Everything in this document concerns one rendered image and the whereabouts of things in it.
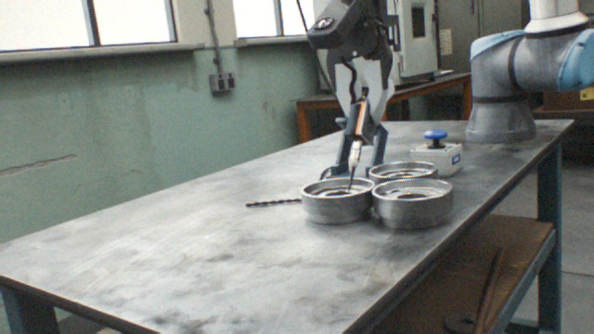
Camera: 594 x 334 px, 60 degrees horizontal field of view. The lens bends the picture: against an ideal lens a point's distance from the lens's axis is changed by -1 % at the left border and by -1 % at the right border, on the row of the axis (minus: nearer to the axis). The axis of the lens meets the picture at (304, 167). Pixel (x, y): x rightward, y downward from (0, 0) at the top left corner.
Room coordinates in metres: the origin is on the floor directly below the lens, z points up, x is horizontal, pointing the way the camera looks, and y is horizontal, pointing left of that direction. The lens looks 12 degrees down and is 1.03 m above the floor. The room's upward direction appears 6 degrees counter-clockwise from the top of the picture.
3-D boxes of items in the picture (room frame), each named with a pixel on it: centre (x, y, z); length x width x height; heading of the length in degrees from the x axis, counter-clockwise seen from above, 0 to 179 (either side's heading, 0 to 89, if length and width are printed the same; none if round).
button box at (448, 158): (0.91, -0.24, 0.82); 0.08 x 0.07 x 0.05; 143
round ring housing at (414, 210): (0.66, -0.14, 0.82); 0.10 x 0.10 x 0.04
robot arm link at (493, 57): (1.16, -0.46, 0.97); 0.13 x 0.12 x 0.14; 35
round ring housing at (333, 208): (0.71, -0.04, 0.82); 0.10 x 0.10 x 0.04
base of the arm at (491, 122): (1.16, -0.45, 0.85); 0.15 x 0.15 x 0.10
